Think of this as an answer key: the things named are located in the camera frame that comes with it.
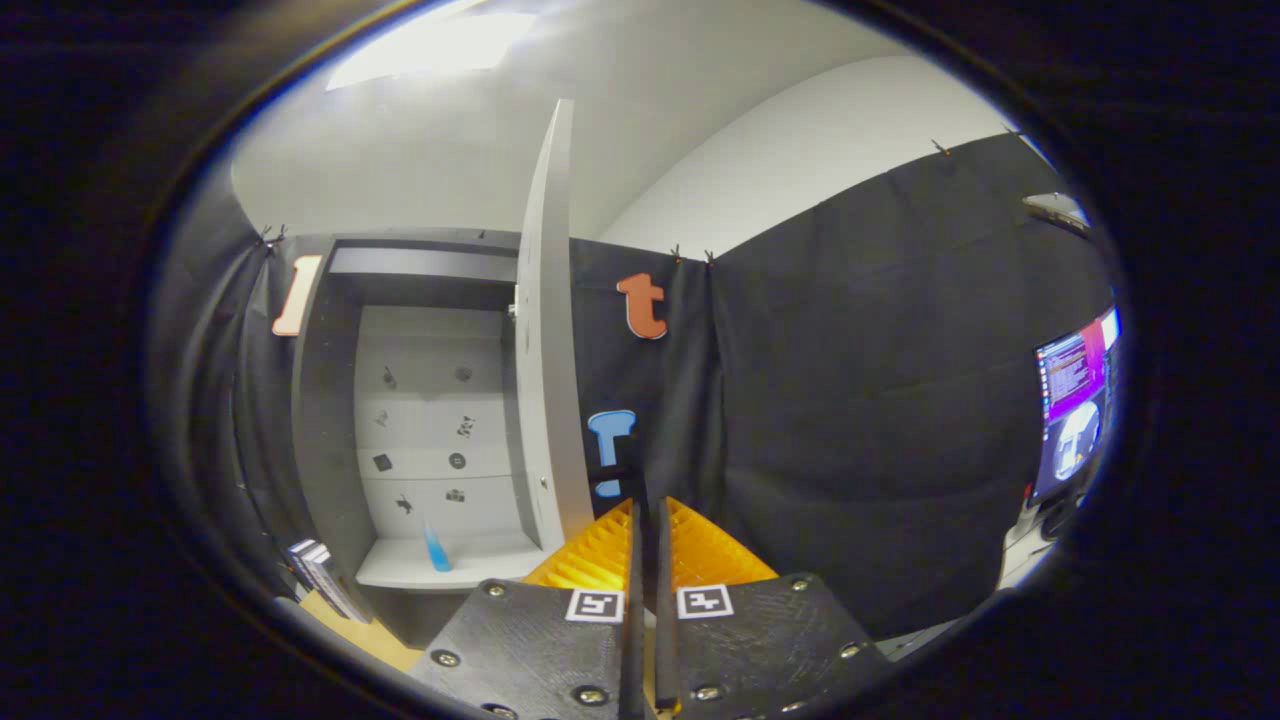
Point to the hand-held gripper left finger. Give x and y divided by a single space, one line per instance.
634 600

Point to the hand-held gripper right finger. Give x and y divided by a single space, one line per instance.
664 600

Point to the blue white triangular packet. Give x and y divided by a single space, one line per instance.
438 552

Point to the white cabinet door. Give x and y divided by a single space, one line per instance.
548 350

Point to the black backdrop cloth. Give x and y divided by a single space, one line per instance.
850 400

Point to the white book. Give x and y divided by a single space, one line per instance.
340 590

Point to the dark blue book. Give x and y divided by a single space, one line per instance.
305 565

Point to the grey cabinet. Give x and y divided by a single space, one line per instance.
325 450

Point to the computer monitor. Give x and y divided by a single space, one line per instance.
1075 400

